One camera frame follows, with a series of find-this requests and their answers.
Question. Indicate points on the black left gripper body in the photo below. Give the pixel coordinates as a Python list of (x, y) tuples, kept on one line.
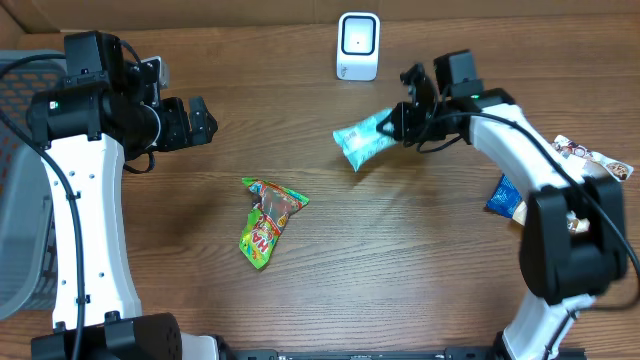
[(175, 131)]

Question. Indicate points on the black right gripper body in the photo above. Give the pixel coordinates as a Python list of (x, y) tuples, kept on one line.
[(414, 122)]

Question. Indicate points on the green gummy candy bag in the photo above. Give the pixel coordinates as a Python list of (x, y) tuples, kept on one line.
[(272, 207)]

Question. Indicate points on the blue Oreo cookie pack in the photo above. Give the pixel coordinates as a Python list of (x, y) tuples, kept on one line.
[(505, 199)]

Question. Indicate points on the beige paper snack bag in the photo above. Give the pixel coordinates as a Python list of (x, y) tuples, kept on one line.
[(591, 163)]

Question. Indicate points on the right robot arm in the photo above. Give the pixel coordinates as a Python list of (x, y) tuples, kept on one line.
[(573, 244)]

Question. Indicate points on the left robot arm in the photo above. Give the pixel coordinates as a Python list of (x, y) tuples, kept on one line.
[(107, 111)]

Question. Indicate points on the grey plastic mesh basket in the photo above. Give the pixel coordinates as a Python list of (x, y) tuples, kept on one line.
[(28, 250)]

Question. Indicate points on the cardboard back panel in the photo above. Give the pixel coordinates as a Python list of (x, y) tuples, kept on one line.
[(46, 16)]

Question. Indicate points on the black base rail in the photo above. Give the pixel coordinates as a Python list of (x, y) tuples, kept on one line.
[(451, 353)]

